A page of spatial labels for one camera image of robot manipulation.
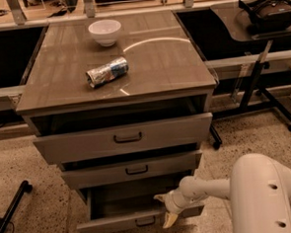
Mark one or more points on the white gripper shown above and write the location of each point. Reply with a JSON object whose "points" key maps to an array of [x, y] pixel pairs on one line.
{"points": [[172, 202]]}

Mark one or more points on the grey bottom drawer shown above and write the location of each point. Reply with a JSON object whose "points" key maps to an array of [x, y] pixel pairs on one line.
{"points": [[127, 205]]}

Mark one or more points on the grey drawer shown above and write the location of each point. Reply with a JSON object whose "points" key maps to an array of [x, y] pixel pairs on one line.
{"points": [[127, 205], [118, 140], [132, 170]]}

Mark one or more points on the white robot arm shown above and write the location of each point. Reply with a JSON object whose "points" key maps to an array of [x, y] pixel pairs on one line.
{"points": [[258, 189]]}

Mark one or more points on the grey middle drawer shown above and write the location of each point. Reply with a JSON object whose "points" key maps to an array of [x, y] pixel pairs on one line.
{"points": [[132, 170]]}

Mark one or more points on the grey top drawer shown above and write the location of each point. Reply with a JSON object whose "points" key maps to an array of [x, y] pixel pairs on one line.
{"points": [[118, 140]]}

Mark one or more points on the grey drawer cabinet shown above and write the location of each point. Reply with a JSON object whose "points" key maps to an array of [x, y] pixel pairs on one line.
{"points": [[166, 79]]}

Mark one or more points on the crushed silver blue can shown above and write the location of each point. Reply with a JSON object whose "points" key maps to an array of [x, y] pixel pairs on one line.
{"points": [[98, 77]]}

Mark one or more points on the black stand leg left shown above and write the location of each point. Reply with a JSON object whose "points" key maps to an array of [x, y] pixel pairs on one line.
{"points": [[25, 187]]}

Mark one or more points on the white bowl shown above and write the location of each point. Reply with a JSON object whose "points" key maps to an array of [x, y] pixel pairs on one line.
{"points": [[105, 32]]}

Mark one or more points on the dark side table with stand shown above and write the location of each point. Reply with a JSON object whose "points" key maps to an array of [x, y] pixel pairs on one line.
{"points": [[242, 29]]}

